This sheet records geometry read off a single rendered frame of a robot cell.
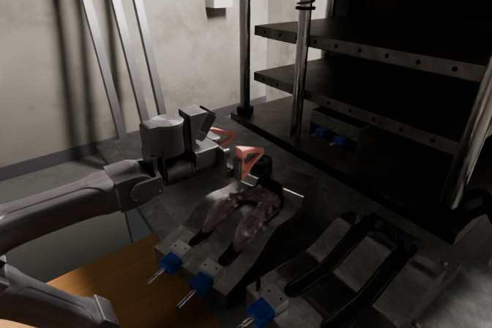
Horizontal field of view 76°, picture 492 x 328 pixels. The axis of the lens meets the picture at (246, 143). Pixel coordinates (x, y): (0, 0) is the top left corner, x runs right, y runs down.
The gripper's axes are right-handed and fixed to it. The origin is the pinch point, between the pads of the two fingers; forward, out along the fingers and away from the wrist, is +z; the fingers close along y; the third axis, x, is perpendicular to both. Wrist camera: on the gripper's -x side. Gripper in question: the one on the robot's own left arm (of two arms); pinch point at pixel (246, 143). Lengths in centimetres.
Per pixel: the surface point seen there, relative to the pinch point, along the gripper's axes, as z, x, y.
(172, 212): -4, 40, 35
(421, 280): 22.8, 26.5, -34.1
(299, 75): 71, 7, 51
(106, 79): 26, 38, 208
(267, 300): -6.2, 28.8, -16.1
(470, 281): 46, 39, -39
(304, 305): 0.4, 30.8, -20.9
